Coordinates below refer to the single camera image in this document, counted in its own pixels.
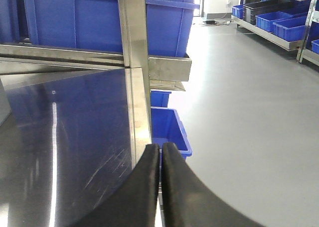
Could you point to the blue bin far shelf back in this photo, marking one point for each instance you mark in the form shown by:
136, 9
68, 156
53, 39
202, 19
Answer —
237, 11

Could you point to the steel rack post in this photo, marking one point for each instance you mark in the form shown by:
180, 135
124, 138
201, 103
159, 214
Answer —
134, 32

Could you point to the black tray on far shelf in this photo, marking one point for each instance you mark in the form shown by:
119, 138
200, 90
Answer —
251, 10

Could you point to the blue bin far shelf middle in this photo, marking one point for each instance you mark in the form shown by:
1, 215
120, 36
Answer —
266, 21

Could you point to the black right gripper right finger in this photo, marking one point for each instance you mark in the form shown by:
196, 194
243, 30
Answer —
187, 202

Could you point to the steel shelf rack far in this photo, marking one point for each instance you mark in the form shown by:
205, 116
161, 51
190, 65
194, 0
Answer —
308, 47

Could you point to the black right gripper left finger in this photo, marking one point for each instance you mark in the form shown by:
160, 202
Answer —
134, 203

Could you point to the blue bin under table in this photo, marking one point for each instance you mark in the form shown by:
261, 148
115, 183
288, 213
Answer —
168, 127

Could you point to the large blue bin on rack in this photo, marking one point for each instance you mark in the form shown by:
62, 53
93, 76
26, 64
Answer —
95, 24

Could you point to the blue bin shelf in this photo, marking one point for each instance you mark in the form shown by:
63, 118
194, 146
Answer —
237, 11
291, 29
266, 21

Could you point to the blue bin far shelf front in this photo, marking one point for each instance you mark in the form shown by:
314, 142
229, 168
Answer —
291, 29

